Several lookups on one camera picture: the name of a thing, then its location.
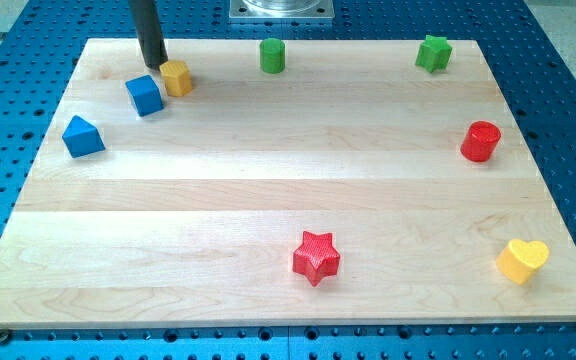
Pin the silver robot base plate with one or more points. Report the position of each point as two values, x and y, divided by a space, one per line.
281 9

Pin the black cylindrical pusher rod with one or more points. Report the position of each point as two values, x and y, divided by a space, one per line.
149 33

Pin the red cylinder block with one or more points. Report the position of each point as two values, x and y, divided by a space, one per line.
480 141

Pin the yellow heart block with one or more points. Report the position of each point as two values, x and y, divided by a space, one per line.
520 260

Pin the green cylinder block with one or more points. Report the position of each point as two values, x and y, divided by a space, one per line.
272 55

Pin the green star block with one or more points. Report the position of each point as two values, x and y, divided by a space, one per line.
433 53

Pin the light wooden board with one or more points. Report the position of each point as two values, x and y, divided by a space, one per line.
190 215

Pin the red star block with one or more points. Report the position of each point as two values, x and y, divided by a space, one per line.
316 257

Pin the blue cube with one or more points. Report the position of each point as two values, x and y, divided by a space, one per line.
145 95

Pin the yellow hexagonal block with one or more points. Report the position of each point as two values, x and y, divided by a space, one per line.
177 78

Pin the blue triangular prism block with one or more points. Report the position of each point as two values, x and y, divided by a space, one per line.
82 138

